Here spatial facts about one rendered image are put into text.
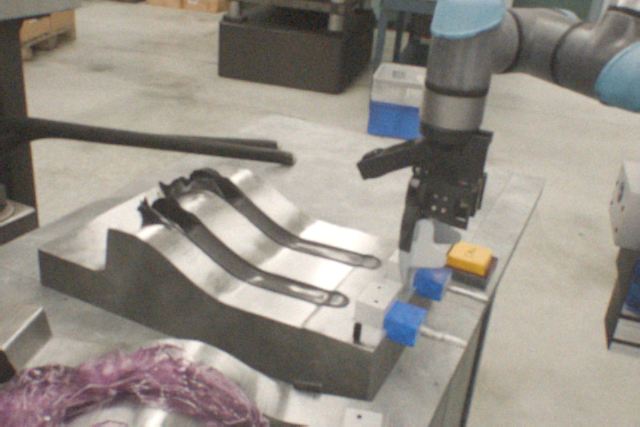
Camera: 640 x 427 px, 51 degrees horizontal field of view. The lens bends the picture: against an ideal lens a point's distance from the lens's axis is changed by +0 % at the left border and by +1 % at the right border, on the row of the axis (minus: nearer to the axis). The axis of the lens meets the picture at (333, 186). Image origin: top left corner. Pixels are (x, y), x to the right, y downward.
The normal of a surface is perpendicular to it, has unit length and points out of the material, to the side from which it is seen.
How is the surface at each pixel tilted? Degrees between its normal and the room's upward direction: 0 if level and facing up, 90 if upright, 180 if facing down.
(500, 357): 0
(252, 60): 90
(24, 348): 80
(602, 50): 62
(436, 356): 0
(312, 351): 90
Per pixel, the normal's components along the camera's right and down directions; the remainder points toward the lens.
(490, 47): 0.50, 0.34
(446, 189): -0.43, 0.33
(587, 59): -0.85, -0.06
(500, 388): 0.09, -0.91
